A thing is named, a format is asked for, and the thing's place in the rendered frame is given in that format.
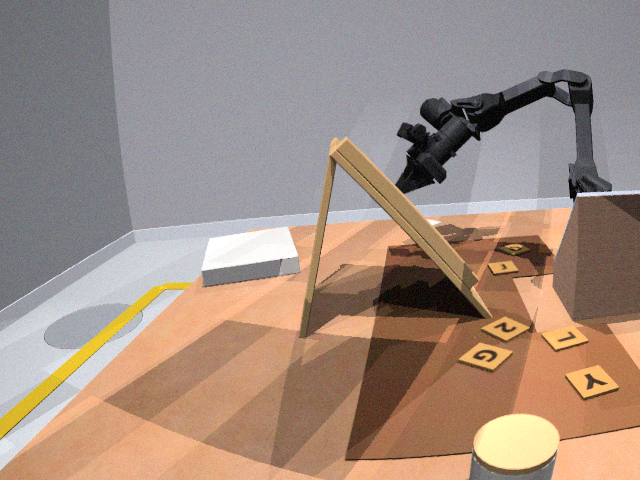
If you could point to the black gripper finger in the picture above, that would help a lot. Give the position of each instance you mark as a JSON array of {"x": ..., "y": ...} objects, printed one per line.
[
  {"x": 405, "y": 173},
  {"x": 417, "y": 179}
]

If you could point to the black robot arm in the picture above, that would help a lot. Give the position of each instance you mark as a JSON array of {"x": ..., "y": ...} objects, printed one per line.
[{"x": 486, "y": 110}]

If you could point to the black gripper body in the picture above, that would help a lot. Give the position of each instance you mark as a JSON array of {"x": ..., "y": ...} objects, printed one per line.
[{"x": 435, "y": 157}]

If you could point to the grey cylindrical canister with tan lid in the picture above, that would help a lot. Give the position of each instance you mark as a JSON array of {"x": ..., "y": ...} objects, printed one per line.
[{"x": 515, "y": 447}]

